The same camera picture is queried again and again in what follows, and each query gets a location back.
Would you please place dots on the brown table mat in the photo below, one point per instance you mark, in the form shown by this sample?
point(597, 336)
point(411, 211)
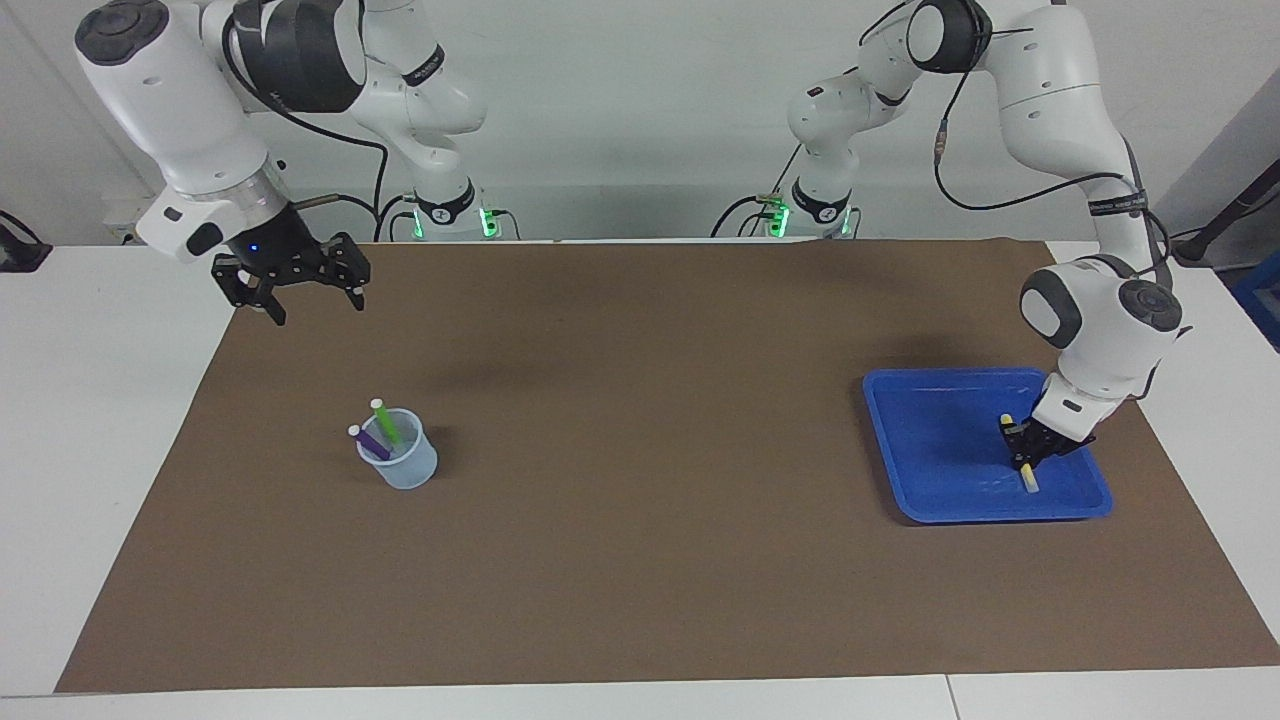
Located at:
point(640, 560)

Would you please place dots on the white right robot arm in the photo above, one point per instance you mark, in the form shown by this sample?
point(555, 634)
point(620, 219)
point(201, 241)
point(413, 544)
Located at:
point(170, 100)

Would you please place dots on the blue storage box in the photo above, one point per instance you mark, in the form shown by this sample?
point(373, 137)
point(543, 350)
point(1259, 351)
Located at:
point(1262, 300)

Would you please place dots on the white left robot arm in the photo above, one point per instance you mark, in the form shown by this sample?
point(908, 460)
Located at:
point(1060, 100)

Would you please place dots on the black clamp mount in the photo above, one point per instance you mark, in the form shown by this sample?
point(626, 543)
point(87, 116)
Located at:
point(20, 250)

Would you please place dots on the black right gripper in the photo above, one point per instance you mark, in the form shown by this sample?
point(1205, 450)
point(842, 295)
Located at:
point(280, 250)

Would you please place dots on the green pen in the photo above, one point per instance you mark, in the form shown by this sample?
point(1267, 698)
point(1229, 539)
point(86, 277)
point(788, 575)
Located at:
point(384, 420)

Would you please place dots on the yellow pen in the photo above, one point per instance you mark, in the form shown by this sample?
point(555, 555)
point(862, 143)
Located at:
point(1030, 482)

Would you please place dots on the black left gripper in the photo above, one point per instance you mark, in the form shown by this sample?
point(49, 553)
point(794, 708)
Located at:
point(1060, 442)

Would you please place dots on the purple pen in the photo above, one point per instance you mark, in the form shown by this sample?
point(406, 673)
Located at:
point(368, 442)

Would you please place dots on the black stand pole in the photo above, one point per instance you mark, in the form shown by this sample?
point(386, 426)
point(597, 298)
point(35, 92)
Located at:
point(1225, 215)

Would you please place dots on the blue plastic tray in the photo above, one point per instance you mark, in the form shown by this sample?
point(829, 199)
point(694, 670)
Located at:
point(930, 460)

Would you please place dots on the white power strip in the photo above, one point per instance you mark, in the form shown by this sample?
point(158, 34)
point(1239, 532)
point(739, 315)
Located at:
point(125, 215)

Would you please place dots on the clear plastic cup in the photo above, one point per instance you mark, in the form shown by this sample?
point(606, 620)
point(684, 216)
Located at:
point(410, 472)

